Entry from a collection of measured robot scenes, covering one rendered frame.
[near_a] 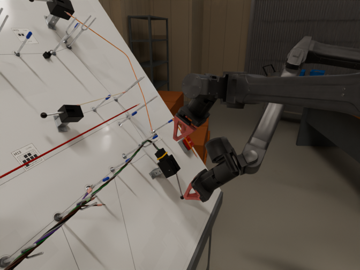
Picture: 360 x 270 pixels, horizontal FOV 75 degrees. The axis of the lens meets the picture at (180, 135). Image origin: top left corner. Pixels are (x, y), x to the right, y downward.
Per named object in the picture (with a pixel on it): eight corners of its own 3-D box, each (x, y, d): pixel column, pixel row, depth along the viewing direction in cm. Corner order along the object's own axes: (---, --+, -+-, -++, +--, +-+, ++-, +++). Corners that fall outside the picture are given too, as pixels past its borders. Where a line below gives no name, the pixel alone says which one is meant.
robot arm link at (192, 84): (246, 108, 59) (250, 72, 57) (225, 110, 50) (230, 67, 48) (204, 104, 66) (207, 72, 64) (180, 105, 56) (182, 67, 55)
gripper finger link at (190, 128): (162, 135, 67) (178, 109, 62) (173, 127, 73) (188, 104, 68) (180, 150, 66) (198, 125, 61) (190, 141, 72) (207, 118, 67)
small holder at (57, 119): (29, 115, 56) (42, 100, 52) (65, 115, 63) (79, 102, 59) (34, 133, 55) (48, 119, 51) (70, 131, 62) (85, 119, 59)
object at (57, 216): (64, 217, 52) (100, 200, 44) (57, 223, 50) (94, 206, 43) (58, 210, 52) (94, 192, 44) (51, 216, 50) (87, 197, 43)
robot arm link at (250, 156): (261, 158, 63) (257, 169, 70) (241, 124, 68) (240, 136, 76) (218, 174, 63) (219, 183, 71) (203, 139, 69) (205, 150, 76)
